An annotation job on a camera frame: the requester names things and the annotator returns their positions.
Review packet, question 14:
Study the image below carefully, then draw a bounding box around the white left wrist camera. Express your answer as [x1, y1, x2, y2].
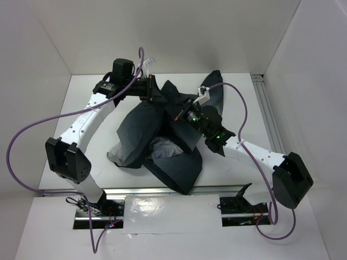
[141, 57, 156, 78]

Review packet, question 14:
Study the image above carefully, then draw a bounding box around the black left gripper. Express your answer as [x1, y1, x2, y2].
[123, 74, 168, 103]

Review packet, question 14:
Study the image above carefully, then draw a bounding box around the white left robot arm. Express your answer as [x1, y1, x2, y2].
[45, 58, 159, 216]

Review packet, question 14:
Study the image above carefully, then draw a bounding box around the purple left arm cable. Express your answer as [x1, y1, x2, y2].
[5, 47, 144, 254]

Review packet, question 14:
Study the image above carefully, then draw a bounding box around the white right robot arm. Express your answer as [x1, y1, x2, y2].
[174, 100, 313, 212]

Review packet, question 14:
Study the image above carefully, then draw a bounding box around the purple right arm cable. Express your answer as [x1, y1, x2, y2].
[207, 82, 297, 241]

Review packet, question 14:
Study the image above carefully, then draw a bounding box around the aluminium side rail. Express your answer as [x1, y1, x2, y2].
[251, 74, 286, 153]

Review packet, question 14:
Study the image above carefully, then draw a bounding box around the dark navy jacket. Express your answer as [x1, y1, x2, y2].
[106, 69, 226, 195]

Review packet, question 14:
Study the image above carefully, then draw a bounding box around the aluminium front rail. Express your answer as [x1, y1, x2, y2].
[104, 185, 245, 196]

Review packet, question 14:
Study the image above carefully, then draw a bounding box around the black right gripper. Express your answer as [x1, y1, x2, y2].
[165, 96, 210, 138]

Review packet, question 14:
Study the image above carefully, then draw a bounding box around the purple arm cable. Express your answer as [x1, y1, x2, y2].
[5, 47, 144, 254]
[207, 82, 297, 241]

